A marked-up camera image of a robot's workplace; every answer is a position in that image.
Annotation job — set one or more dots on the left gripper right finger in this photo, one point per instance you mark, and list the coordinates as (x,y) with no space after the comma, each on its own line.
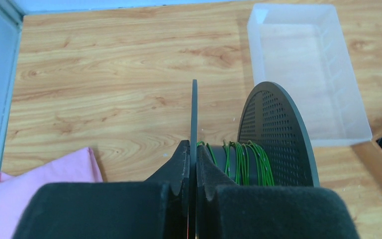
(226,210)

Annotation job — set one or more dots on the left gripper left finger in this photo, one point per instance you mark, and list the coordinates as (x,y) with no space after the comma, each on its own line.
(156,208)

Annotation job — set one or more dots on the dark grey perforated spool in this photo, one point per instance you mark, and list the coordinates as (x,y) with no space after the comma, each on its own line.
(272,147)

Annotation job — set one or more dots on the pink cloth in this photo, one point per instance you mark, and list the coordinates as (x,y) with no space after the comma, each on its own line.
(16,191)

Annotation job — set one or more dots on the translucent plastic tray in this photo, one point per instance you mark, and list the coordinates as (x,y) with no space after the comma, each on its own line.
(302,48)

